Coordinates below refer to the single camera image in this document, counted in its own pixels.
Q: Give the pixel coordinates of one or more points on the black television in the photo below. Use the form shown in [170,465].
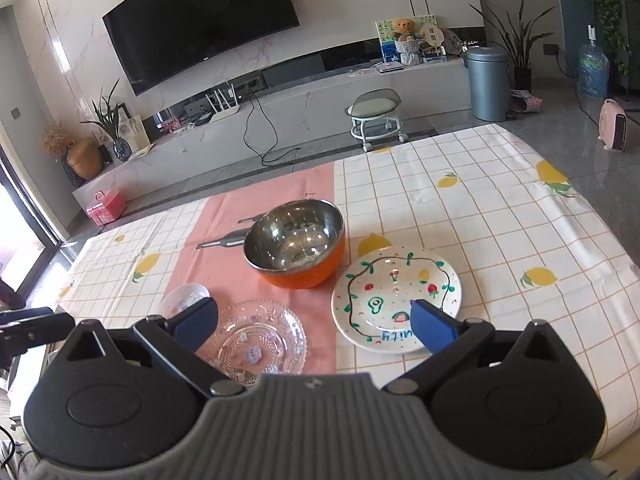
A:
[200,15]

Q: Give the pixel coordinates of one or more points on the white marble tv cabinet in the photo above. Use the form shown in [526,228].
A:
[310,115]

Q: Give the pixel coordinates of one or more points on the white router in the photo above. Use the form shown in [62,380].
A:
[222,110]

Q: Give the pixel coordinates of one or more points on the green leafy plant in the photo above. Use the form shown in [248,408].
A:
[107,115]

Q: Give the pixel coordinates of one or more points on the pink storage box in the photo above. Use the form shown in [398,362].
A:
[106,208]

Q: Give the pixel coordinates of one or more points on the pink heater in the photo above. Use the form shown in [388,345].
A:
[612,125]

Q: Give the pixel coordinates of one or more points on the sketch picture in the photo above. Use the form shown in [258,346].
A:
[135,131]

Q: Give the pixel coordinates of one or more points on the white rolling stool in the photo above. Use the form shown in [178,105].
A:
[376,110]

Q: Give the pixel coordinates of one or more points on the brown round vase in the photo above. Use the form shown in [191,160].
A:
[85,160]

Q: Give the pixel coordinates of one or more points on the small clear glass bowl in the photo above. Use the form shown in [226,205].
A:
[182,297]

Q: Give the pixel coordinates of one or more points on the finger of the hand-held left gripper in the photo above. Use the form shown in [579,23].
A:
[35,332]

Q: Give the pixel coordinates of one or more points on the grey trash can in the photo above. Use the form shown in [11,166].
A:
[487,85]

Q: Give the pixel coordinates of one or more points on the dried flowers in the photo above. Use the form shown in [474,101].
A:
[56,139]

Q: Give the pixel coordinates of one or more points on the round paper fan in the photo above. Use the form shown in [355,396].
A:
[431,35]

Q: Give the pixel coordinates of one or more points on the blue water bottle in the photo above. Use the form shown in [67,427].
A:
[593,70]

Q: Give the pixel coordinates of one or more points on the orange steel bowl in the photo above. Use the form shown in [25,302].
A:
[295,245]

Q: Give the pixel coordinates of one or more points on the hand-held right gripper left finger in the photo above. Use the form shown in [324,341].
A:
[197,324]

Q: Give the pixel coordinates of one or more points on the white painted plate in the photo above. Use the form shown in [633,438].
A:
[390,285]

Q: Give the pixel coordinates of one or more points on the blue vase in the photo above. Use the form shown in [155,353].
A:
[122,150]

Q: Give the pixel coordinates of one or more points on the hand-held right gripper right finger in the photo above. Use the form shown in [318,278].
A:
[432,329]

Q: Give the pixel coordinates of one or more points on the brown teddy bear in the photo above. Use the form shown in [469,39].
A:
[403,28]

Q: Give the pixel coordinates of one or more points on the pink patterned bag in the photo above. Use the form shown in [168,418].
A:
[527,102]

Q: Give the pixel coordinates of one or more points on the snake plant in black pot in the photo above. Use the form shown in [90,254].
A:
[520,45]

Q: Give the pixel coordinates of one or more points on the clear glass plate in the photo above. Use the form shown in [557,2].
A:
[260,335]

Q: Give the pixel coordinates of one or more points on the pink placemat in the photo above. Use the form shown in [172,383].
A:
[225,220]

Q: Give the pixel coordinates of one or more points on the painted canvas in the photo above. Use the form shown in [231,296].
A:
[385,42]

